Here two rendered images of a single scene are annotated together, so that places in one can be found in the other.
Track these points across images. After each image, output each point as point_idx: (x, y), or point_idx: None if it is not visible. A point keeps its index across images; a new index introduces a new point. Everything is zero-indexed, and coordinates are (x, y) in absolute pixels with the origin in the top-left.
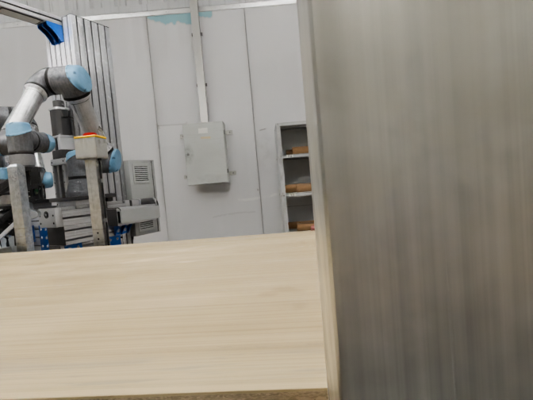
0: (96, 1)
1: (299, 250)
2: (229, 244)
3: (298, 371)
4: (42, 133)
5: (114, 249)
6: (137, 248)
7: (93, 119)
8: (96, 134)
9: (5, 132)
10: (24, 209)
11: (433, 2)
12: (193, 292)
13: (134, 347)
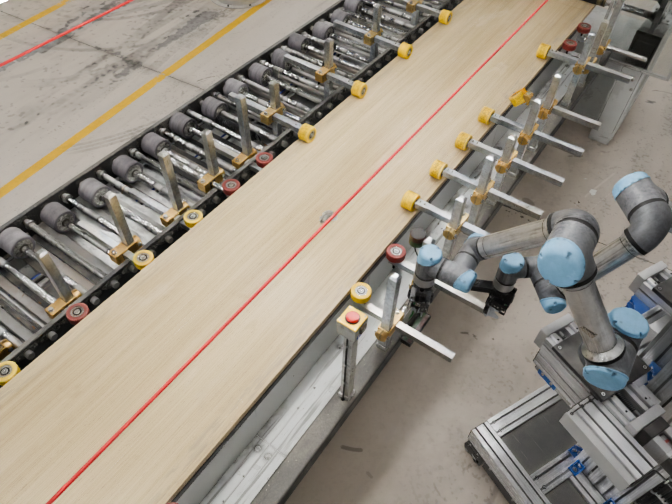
0: None
1: (122, 440)
2: (187, 425)
3: (34, 366)
4: (452, 274)
5: (256, 365)
6: (245, 377)
7: (574, 313)
8: (349, 321)
9: (472, 242)
10: (386, 302)
11: None
12: (107, 369)
13: (79, 344)
